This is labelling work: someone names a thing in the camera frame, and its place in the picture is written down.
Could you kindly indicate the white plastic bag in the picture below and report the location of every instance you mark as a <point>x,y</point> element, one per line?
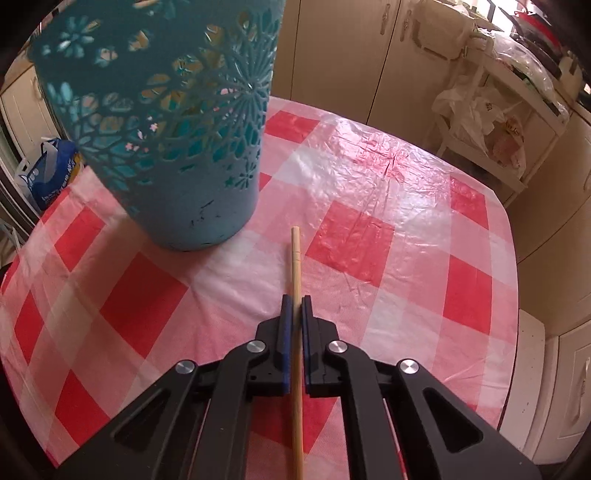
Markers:
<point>466,110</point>

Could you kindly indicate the long wooden chopstick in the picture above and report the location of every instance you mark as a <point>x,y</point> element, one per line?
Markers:
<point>295,258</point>

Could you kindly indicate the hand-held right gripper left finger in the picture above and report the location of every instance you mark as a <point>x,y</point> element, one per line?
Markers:
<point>286,332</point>

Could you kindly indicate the cream kitchen base cabinet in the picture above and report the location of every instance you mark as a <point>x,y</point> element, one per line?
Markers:
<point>554,286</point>
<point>351,50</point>
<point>23,106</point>

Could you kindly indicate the clear plastic bag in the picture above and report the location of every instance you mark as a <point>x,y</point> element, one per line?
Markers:
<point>531,69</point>

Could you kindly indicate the pink checkered plastic tablecloth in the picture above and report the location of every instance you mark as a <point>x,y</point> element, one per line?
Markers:
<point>369,194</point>

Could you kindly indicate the red printed plastic bag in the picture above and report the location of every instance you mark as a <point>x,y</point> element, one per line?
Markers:
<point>508,147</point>

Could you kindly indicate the white trolley cart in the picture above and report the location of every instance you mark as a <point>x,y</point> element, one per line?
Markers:
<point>535,124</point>

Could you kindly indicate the stack of pans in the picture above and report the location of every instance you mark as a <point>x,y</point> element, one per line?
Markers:
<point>540,27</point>

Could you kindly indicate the teal perforated utensil holder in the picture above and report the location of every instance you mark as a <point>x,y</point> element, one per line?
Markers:
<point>194,203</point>

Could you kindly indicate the white hanging trash bin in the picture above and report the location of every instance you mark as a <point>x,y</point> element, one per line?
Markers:
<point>438,41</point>

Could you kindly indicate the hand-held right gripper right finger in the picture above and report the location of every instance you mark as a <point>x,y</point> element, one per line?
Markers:
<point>306,332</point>

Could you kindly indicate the blue printed plastic bag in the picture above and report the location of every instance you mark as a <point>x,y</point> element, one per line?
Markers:
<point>48,177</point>

